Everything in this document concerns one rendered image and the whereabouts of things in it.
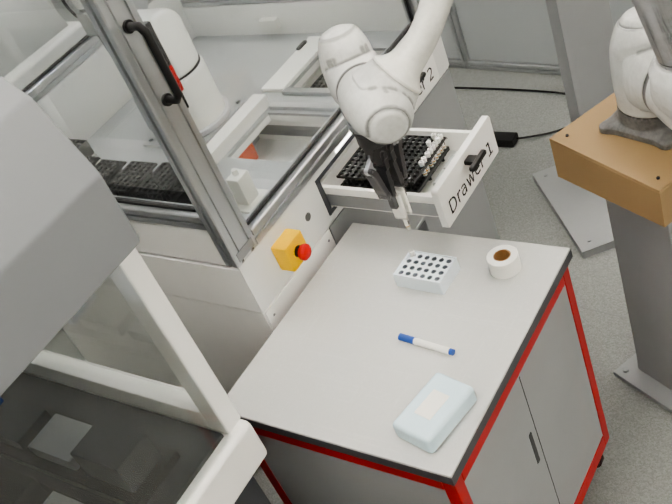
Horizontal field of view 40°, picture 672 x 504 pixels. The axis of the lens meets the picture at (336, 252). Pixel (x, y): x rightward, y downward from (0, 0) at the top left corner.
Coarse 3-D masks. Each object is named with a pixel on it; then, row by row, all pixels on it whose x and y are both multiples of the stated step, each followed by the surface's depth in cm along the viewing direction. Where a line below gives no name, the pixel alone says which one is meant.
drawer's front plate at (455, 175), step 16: (480, 128) 218; (464, 144) 215; (480, 144) 219; (496, 144) 226; (448, 176) 208; (464, 176) 215; (480, 176) 221; (432, 192) 206; (448, 192) 209; (464, 192) 215; (448, 208) 210; (448, 224) 211
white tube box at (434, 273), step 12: (408, 252) 213; (420, 252) 212; (408, 264) 211; (420, 264) 209; (432, 264) 209; (444, 264) 207; (456, 264) 207; (396, 276) 209; (408, 276) 208; (420, 276) 207; (432, 276) 205; (444, 276) 203; (420, 288) 207; (432, 288) 205; (444, 288) 204
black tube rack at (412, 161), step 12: (408, 144) 228; (420, 144) 226; (360, 156) 231; (408, 156) 229; (420, 156) 223; (444, 156) 226; (348, 168) 229; (360, 168) 228; (408, 168) 226; (432, 168) 222; (348, 180) 229; (360, 180) 229; (420, 180) 220
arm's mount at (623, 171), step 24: (576, 120) 217; (600, 120) 214; (552, 144) 215; (576, 144) 210; (600, 144) 208; (624, 144) 205; (648, 144) 203; (576, 168) 213; (600, 168) 204; (624, 168) 199; (648, 168) 197; (600, 192) 210; (624, 192) 202; (648, 192) 194; (648, 216) 200
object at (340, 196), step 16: (416, 128) 233; (352, 144) 238; (448, 144) 230; (336, 160) 235; (432, 176) 226; (336, 192) 226; (352, 192) 223; (368, 192) 220; (368, 208) 224; (384, 208) 221; (416, 208) 215; (432, 208) 212
